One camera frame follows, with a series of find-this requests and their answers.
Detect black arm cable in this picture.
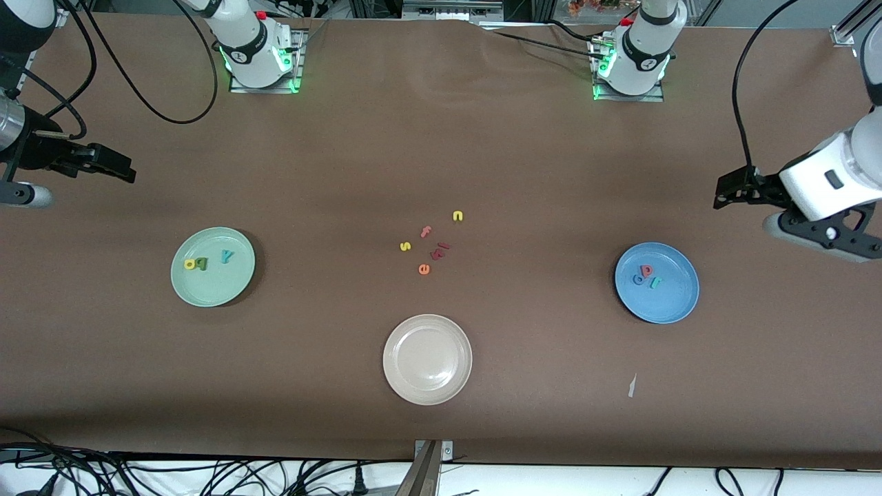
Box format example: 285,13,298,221
732,0,803,173
17,0,220,142

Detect aluminium frame rail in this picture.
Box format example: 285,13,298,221
837,0,882,32

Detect dark equipment rack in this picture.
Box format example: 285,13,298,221
348,0,559,23

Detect orange dried flowers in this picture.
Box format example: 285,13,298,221
566,0,624,18

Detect black cable on table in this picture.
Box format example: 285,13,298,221
491,19,607,59

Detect green plastic plate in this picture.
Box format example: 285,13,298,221
170,227,256,308

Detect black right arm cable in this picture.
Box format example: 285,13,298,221
17,0,220,142

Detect grey metal table bracket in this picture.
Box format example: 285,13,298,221
396,440,455,496

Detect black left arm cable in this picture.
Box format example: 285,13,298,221
732,0,803,173

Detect brown table cover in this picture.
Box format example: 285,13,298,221
0,10,882,471

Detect beige plastic plate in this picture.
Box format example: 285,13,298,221
382,314,473,406

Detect blue plastic plate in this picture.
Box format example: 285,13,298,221
615,242,700,324

